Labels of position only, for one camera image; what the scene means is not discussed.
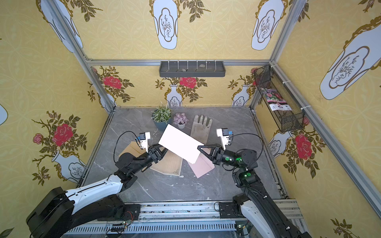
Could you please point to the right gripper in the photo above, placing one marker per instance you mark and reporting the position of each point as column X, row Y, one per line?
column 217, row 154

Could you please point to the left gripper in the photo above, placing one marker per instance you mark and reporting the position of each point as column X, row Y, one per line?
column 155, row 153

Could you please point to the pink envelope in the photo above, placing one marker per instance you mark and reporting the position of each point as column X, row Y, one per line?
column 202, row 166

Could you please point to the brown kraft envelope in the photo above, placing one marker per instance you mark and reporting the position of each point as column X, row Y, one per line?
column 134, row 149

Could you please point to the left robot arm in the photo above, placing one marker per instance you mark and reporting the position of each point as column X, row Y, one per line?
column 62, row 210

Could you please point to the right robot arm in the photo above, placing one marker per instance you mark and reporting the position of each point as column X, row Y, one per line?
column 254, row 202

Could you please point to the dirty white work glove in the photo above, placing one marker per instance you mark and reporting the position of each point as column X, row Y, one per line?
column 200, row 128

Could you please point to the green plant in blue pot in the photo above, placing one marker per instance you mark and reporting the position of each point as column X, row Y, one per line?
column 161, row 117

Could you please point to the purple flowers in white pot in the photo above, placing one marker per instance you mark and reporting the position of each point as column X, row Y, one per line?
column 180, row 120

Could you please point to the seed packet in basket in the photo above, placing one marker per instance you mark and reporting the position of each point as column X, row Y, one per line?
column 275, row 100

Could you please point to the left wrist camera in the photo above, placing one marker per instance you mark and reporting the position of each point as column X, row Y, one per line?
column 143, row 139

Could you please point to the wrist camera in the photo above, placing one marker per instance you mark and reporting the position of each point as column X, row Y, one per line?
column 143, row 139
column 225, row 135

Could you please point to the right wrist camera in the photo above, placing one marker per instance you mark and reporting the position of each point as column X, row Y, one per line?
column 225, row 135

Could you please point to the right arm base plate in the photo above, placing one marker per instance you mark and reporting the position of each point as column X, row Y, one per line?
column 229, row 210

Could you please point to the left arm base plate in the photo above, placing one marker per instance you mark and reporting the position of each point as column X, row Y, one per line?
column 128, row 212

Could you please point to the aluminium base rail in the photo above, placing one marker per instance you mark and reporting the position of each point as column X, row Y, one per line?
column 169, row 217

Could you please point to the grey wall shelf tray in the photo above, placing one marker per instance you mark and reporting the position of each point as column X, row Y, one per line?
column 172, row 68

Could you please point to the black wire mesh basket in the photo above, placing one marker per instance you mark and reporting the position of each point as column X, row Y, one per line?
column 285, row 120

